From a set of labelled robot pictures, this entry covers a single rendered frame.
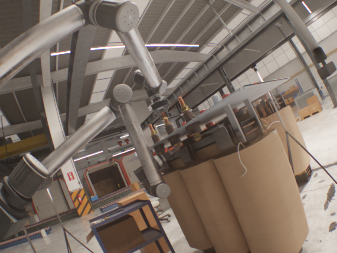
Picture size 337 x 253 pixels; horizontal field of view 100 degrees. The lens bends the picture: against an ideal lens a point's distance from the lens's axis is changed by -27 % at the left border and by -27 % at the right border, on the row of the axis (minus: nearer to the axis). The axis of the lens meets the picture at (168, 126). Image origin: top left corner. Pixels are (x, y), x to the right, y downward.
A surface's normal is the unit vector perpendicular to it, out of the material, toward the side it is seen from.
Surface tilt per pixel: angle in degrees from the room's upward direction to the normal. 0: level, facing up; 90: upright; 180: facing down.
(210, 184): 90
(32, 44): 131
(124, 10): 141
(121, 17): 146
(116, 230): 90
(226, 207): 90
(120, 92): 93
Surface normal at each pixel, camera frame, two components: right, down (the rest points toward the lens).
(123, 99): 0.39, -0.13
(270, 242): -0.65, 0.16
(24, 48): 0.78, 0.21
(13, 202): 0.65, 0.04
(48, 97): 0.47, -0.35
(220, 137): -0.78, 0.25
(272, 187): 0.00, -0.17
